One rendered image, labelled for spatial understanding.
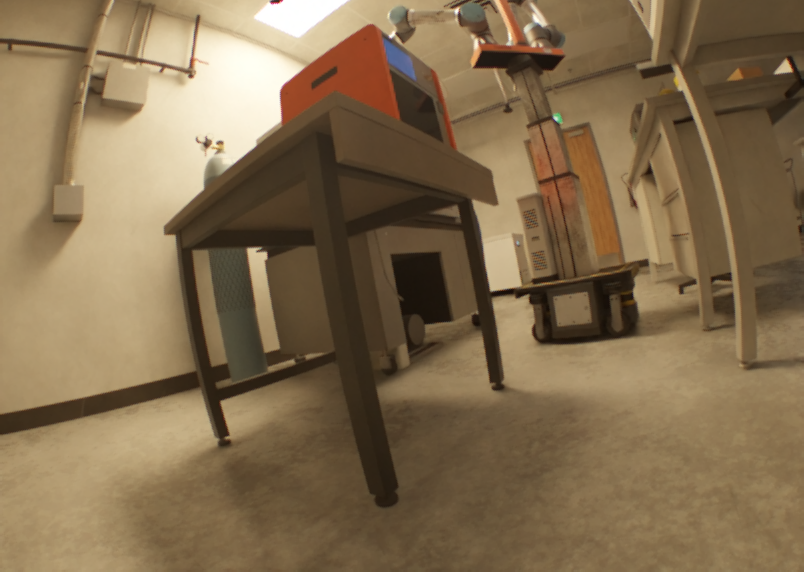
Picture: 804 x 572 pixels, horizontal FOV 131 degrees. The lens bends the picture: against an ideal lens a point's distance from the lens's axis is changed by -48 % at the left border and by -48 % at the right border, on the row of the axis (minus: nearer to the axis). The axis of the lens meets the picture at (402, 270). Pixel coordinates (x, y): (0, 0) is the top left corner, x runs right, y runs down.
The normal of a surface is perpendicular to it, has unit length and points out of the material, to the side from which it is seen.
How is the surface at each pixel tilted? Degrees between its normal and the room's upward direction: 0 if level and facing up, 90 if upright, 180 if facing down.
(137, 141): 90
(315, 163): 90
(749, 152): 90
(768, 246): 90
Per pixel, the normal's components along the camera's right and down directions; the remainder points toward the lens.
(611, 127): -0.55, 0.07
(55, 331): 0.82, -0.18
